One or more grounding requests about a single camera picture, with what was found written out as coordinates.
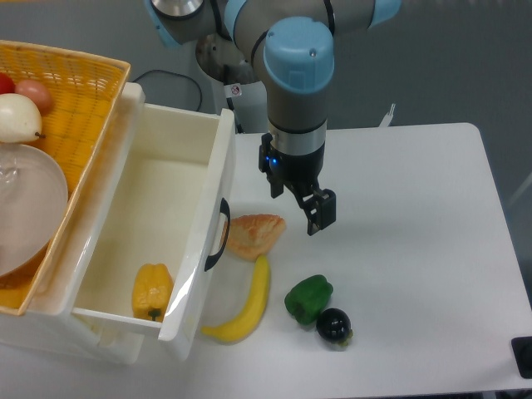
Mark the yellow woven basket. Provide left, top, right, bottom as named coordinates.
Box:
left=1, top=40, right=131, bottom=316

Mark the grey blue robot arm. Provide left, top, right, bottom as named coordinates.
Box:
left=147, top=1, right=401, bottom=235

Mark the pink peach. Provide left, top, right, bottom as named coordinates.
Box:
left=15, top=80, right=54, bottom=115

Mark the black cable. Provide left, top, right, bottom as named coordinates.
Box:
left=131, top=69, right=204, bottom=112

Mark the orange bread slice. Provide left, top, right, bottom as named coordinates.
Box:
left=224, top=214, right=286, bottom=262

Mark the yellow bell pepper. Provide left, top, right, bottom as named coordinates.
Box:
left=131, top=264, right=174, bottom=322

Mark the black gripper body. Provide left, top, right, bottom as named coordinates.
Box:
left=259, top=133, right=325, bottom=208

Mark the black corner device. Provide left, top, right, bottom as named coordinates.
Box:
left=511, top=336, right=532, bottom=379

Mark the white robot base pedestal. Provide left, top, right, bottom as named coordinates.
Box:
left=195, top=32, right=271, bottom=135

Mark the white drawer cabinet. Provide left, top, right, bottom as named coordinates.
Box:
left=0, top=81, right=236, bottom=366

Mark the yellow banana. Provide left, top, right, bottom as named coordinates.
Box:
left=200, top=254, right=271, bottom=343

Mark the red tomato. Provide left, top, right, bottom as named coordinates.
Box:
left=0, top=72, right=16, bottom=95

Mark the green bell pepper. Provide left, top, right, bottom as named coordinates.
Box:
left=284, top=274, right=333, bottom=325

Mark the dark purple eggplant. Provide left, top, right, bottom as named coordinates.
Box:
left=316, top=308, right=353, bottom=347

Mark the white pear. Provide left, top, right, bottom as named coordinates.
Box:
left=1, top=93, right=46, bottom=144

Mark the white drawer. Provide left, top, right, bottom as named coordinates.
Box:
left=72, top=105, right=235, bottom=363

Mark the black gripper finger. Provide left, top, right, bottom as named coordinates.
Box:
left=266, top=171, right=284, bottom=198
left=302, top=185, right=336, bottom=236

